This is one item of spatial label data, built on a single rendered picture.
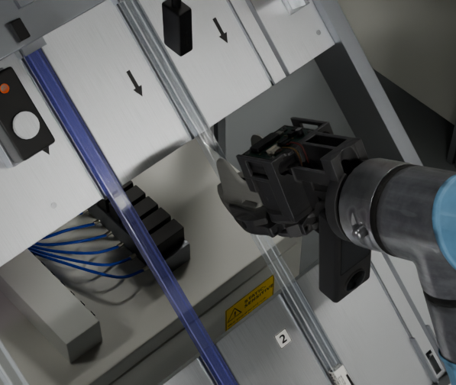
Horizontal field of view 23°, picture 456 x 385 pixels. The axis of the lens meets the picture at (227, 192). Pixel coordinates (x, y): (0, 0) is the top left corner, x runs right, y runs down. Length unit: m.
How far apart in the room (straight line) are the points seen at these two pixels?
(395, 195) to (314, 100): 1.65
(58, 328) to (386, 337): 0.39
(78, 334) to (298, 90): 1.30
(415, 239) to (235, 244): 0.64
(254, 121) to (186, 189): 0.95
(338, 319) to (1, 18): 0.47
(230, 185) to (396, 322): 0.27
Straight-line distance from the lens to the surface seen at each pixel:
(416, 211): 0.84
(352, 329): 1.17
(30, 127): 0.97
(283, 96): 2.50
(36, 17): 0.98
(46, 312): 1.35
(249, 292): 1.48
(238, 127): 2.43
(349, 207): 0.89
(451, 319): 0.86
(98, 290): 1.42
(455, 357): 0.89
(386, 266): 1.20
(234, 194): 1.04
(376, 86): 1.19
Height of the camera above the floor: 1.78
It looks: 50 degrees down
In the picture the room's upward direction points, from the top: straight up
